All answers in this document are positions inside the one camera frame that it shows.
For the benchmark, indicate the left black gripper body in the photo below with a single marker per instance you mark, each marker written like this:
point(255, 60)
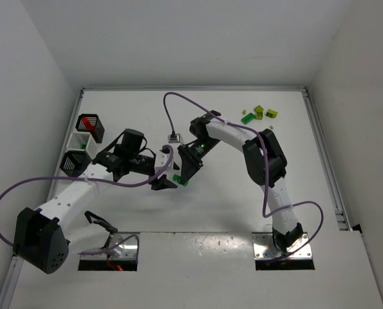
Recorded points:
point(159, 177)

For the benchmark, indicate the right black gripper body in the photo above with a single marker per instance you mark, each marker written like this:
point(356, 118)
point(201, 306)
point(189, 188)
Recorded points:
point(188, 158)

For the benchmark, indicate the green square lego brick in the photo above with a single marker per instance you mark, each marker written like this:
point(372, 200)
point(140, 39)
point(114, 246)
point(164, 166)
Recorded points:
point(177, 179)

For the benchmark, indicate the dark green lego plate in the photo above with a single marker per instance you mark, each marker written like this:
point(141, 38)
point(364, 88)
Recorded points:
point(248, 118)

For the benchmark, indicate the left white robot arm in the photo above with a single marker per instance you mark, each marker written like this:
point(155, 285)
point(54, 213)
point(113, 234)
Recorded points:
point(41, 236)

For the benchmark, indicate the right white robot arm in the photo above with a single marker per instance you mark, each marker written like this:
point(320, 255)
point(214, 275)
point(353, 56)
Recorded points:
point(265, 163)

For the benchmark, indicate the black slotted container far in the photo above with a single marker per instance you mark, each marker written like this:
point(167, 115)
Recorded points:
point(90, 123)

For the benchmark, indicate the black slotted container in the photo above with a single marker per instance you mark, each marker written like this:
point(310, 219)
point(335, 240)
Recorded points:
point(74, 163)
point(90, 123)

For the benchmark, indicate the white slotted container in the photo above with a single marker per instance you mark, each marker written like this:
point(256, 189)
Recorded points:
point(79, 138)

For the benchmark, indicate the black slotted container near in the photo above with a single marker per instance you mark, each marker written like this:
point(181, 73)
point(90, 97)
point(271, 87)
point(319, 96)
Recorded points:
point(74, 163)

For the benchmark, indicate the yellow-green lego brick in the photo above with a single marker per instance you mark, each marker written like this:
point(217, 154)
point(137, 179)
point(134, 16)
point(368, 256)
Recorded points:
point(259, 112)
point(271, 113)

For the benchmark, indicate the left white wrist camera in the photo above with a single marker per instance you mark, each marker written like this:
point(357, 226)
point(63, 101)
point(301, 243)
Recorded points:
point(164, 160)

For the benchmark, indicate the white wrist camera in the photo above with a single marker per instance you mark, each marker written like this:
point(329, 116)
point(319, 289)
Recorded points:
point(164, 160)
point(175, 138)

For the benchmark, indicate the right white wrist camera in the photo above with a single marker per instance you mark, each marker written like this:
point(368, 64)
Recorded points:
point(175, 138)

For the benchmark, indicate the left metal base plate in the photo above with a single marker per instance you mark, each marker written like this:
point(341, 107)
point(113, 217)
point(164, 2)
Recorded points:
point(118, 246)

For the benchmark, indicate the metal base plate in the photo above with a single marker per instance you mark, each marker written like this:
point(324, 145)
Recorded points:
point(118, 246)
point(264, 248)

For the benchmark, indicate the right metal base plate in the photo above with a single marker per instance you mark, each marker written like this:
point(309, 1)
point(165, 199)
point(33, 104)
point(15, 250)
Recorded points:
point(264, 248)

